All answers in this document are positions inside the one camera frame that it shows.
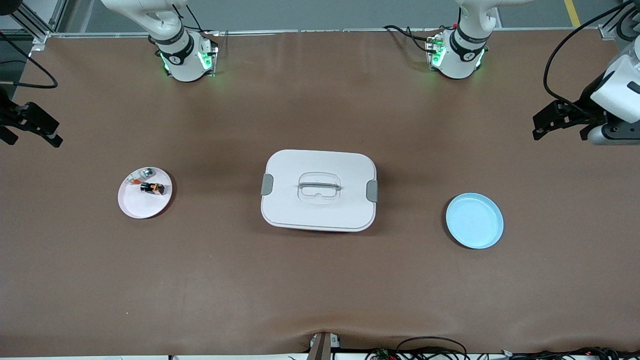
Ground tangled black cables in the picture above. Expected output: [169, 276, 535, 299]
[500, 346, 640, 360]

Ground white lidded storage box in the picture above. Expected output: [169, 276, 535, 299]
[260, 149, 379, 233]

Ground looped black cable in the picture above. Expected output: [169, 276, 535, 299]
[396, 336, 468, 360]

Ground black base cable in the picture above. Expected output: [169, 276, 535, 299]
[170, 5, 221, 37]
[383, 24, 436, 53]

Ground aluminium frame profile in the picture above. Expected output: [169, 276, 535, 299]
[0, 0, 66, 51]
[599, 22, 632, 42]

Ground clear box handle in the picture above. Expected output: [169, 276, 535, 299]
[298, 182, 342, 194]

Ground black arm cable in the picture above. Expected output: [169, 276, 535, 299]
[543, 0, 640, 107]
[0, 30, 59, 90]

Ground light blue plate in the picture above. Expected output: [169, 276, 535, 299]
[445, 192, 505, 250]

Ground silver table edge rail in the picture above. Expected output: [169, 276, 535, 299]
[47, 28, 608, 39]

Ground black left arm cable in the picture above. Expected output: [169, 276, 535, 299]
[543, 0, 640, 107]

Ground camera stand post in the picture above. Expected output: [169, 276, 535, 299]
[306, 331, 342, 360]

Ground clear switch with silver button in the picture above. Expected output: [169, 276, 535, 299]
[126, 168, 156, 185]

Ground pink plate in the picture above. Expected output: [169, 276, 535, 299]
[117, 166, 173, 220]

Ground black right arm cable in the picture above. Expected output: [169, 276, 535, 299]
[0, 30, 59, 90]

